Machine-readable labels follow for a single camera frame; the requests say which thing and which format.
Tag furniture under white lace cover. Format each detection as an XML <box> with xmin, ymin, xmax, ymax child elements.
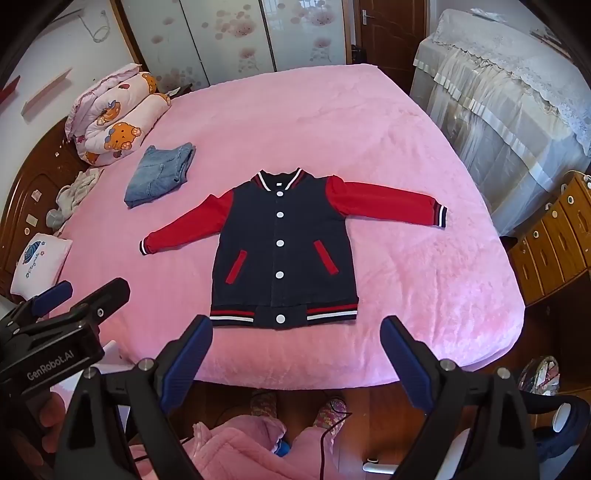
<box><xmin>411</xmin><ymin>8</ymin><xmax>591</xmax><ymax>236</ymax></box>

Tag red wall shelf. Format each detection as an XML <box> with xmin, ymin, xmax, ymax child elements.
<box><xmin>0</xmin><ymin>76</ymin><xmax>21</xmax><ymax>106</ymax></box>

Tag white wall cord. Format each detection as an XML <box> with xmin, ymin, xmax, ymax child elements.
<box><xmin>76</xmin><ymin>4</ymin><xmax>110</xmax><ymax>44</ymax></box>

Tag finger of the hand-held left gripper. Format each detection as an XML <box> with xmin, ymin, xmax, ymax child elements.
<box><xmin>55</xmin><ymin>277</ymin><xmax>131</xmax><ymax>330</ymax></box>
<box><xmin>9</xmin><ymin>281</ymin><xmax>75</xmax><ymax>324</ymax></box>

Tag folded blue jeans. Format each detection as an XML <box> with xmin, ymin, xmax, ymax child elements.
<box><xmin>124</xmin><ymin>143</ymin><xmax>197</xmax><ymax>209</ymax></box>

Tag brown wooden door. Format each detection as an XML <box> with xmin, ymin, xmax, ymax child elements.
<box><xmin>346</xmin><ymin>0</ymin><xmax>430</xmax><ymax>93</ymax></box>

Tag crumpled grey white clothes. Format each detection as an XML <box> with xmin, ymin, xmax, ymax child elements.
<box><xmin>46</xmin><ymin>168</ymin><xmax>105</xmax><ymax>232</ymax></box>

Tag pink bear print quilt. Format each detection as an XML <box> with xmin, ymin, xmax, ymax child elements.
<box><xmin>65</xmin><ymin>64</ymin><xmax>172</xmax><ymax>167</ymax></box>

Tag person's pink robe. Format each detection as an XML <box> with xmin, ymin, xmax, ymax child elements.
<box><xmin>129</xmin><ymin>413</ymin><xmax>342</xmax><ymax>480</ymax></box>

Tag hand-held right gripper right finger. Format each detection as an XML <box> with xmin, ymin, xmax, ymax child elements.
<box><xmin>379</xmin><ymin>316</ymin><xmax>541</xmax><ymax>480</ymax></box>

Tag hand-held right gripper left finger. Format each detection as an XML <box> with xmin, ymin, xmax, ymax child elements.
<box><xmin>54</xmin><ymin>315</ymin><xmax>214</xmax><ymax>480</ymax></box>

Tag knitted slipper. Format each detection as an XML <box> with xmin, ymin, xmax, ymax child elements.
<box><xmin>313</xmin><ymin>396</ymin><xmax>346</xmax><ymax>435</ymax></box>
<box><xmin>250</xmin><ymin>389</ymin><xmax>279</xmax><ymax>420</ymax></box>

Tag wooden chest of drawers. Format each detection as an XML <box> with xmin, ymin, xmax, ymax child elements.
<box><xmin>508</xmin><ymin>171</ymin><xmax>591</xmax><ymax>305</ymax></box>

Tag navy red varsity jacket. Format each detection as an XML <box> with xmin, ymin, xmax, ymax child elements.
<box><xmin>139</xmin><ymin>168</ymin><xmax>448</xmax><ymax>329</ymax></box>

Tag person's left hand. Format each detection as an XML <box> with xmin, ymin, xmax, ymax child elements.
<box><xmin>9</xmin><ymin>390</ymin><xmax>70</xmax><ymax>480</ymax></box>

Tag black cable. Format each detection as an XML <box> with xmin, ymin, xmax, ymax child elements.
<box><xmin>318</xmin><ymin>399</ymin><xmax>348</xmax><ymax>480</ymax></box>

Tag clear plastic bag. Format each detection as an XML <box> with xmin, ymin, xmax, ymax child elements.
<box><xmin>517</xmin><ymin>355</ymin><xmax>562</xmax><ymax>394</ymax></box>

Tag pink wall shelf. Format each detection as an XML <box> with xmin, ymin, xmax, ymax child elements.
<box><xmin>21</xmin><ymin>68</ymin><xmax>74</xmax><ymax>116</ymax></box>

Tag pink fleece blanket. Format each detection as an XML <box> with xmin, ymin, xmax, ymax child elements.
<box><xmin>48</xmin><ymin>64</ymin><xmax>527</xmax><ymax>384</ymax></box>

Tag brown wooden headboard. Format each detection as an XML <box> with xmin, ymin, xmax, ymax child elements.
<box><xmin>0</xmin><ymin>115</ymin><xmax>88</xmax><ymax>296</ymax></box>

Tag white printed pillow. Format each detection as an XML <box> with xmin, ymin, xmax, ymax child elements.
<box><xmin>10</xmin><ymin>232</ymin><xmax>73</xmax><ymax>298</ymax></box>

